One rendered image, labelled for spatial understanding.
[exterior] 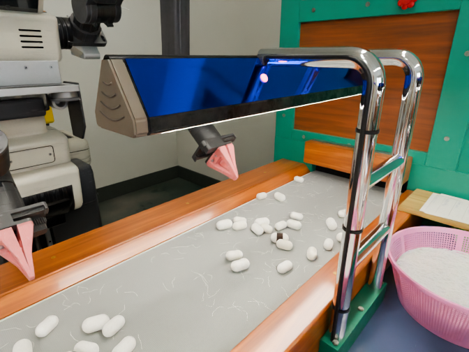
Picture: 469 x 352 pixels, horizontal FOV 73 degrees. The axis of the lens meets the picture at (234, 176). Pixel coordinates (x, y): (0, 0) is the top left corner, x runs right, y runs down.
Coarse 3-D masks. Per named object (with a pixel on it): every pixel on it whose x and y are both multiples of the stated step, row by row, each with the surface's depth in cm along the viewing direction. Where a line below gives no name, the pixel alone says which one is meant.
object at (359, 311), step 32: (288, 64) 41; (320, 64) 38; (352, 64) 35; (384, 64) 47; (416, 64) 44; (416, 96) 45; (352, 160) 38; (352, 192) 38; (352, 224) 40; (384, 224) 52; (352, 256) 42; (384, 256) 55; (384, 288) 58; (352, 320) 51
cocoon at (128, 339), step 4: (128, 336) 42; (124, 340) 42; (128, 340) 42; (132, 340) 42; (120, 344) 41; (124, 344) 41; (128, 344) 41; (132, 344) 42; (116, 348) 41; (120, 348) 41; (124, 348) 41; (128, 348) 41; (132, 348) 42
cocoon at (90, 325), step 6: (90, 318) 45; (96, 318) 45; (102, 318) 45; (108, 318) 46; (84, 324) 44; (90, 324) 44; (96, 324) 45; (102, 324) 45; (84, 330) 44; (90, 330) 44; (96, 330) 45
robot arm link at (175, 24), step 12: (168, 0) 65; (180, 0) 64; (168, 12) 66; (180, 12) 66; (168, 24) 67; (180, 24) 67; (168, 36) 68; (180, 36) 68; (168, 48) 70; (180, 48) 69
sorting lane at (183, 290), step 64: (320, 192) 92; (384, 192) 92; (192, 256) 62; (256, 256) 62; (320, 256) 62; (0, 320) 47; (64, 320) 47; (128, 320) 47; (192, 320) 47; (256, 320) 47
